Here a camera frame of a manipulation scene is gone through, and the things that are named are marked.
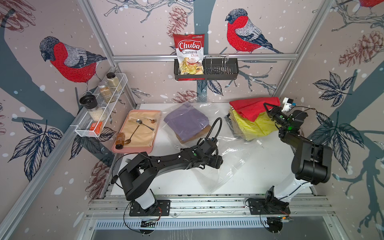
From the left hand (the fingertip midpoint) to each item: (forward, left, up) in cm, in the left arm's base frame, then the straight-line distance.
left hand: (220, 158), depth 82 cm
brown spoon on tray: (+15, +60, -8) cm, 62 cm away
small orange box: (+3, +57, +26) cm, 63 cm away
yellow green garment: (+22, -29, +1) cm, 37 cm away
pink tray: (+9, +50, -9) cm, 52 cm away
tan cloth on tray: (+27, +55, -10) cm, 62 cm away
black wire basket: (+60, +1, +18) cm, 63 cm away
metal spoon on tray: (+32, +57, -8) cm, 66 cm away
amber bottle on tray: (+14, +64, -5) cm, 65 cm away
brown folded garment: (+18, +14, -6) cm, 24 cm away
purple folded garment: (+28, +21, -2) cm, 35 cm away
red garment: (+26, -19, +14) cm, 34 cm away
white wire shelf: (+4, +65, +25) cm, 70 cm away
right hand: (+27, -25, +17) cm, 40 cm away
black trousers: (+30, -10, -5) cm, 32 cm away
